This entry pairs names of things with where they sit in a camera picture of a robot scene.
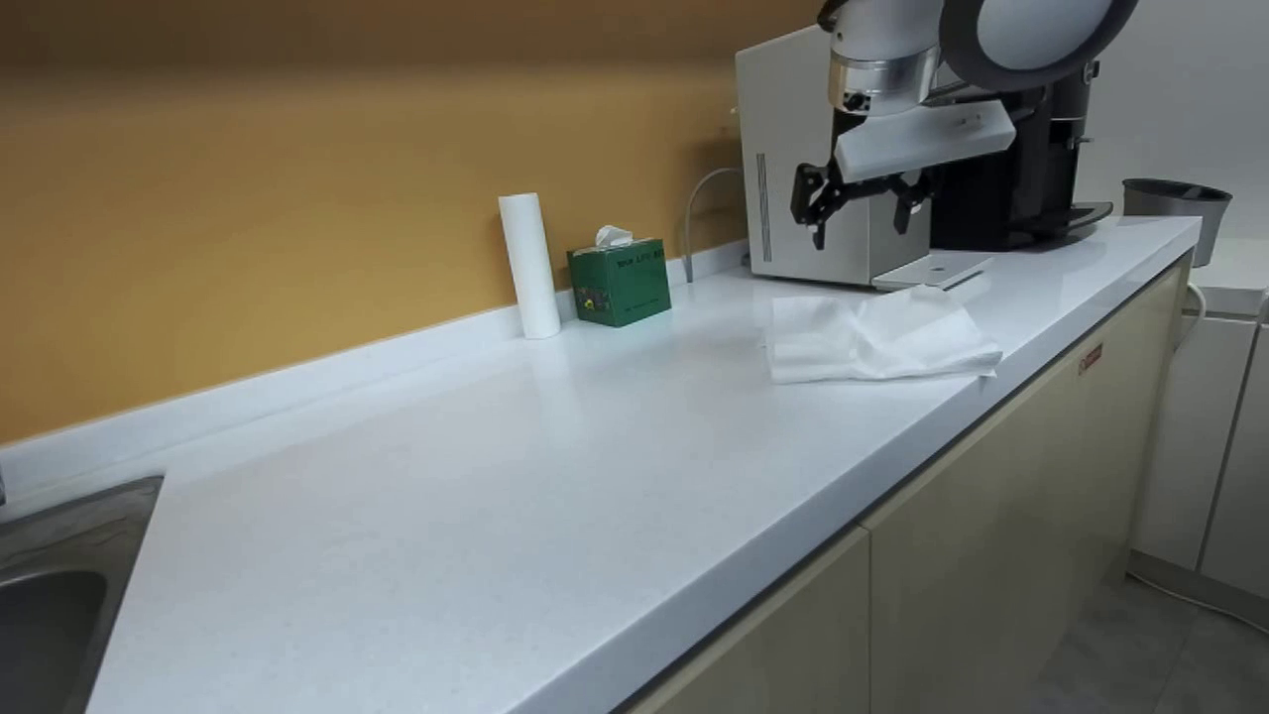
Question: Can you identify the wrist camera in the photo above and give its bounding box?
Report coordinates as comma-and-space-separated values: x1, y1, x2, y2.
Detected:
833, 98, 1018, 185

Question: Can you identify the white coffee machine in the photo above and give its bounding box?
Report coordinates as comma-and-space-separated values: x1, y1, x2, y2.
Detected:
735, 24, 995, 294

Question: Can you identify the green tissue box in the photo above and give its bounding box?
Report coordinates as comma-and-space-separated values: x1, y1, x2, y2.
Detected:
566, 225, 673, 329

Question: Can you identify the black coffee machine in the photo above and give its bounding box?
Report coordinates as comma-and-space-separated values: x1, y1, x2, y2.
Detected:
928, 58, 1114, 252

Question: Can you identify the white cabinet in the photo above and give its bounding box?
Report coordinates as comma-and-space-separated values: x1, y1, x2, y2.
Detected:
1129, 309, 1269, 602

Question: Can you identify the white paper towel roll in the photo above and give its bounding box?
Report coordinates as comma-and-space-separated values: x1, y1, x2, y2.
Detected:
498, 191, 563, 341

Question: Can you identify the white cable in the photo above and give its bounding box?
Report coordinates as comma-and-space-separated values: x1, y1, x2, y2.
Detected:
1176, 282, 1208, 354

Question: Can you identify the beige cabinet door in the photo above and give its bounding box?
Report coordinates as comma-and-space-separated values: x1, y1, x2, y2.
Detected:
859, 260, 1192, 714
623, 526, 873, 714

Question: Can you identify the white cloth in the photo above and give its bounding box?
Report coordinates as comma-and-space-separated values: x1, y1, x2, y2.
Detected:
762, 285, 1004, 386

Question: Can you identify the steel sink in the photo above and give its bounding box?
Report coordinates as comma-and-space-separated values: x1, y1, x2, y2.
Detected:
0, 474, 166, 714

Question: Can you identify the grey bin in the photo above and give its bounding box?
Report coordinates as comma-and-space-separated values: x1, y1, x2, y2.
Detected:
1121, 178, 1234, 270

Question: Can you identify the grey hose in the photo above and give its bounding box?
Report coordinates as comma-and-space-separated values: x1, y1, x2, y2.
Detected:
682, 166, 744, 285

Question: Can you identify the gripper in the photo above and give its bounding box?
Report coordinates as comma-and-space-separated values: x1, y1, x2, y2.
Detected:
789, 105, 936, 251

